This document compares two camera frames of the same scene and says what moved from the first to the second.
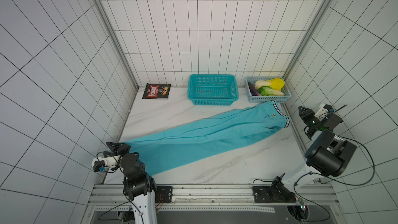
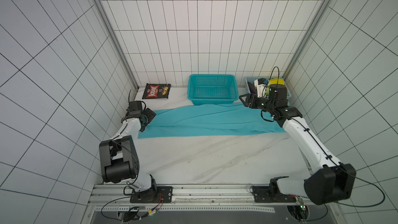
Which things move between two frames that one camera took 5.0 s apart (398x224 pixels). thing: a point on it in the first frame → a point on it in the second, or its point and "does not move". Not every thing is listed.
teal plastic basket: [212, 89] does not move
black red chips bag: [156, 91] does not move
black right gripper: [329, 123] → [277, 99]
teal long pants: [155, 151] → [209, 119]
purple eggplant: [254, 91] does not move
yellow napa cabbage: [277, 83] does not move
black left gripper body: [143, 166] → [148, 116]
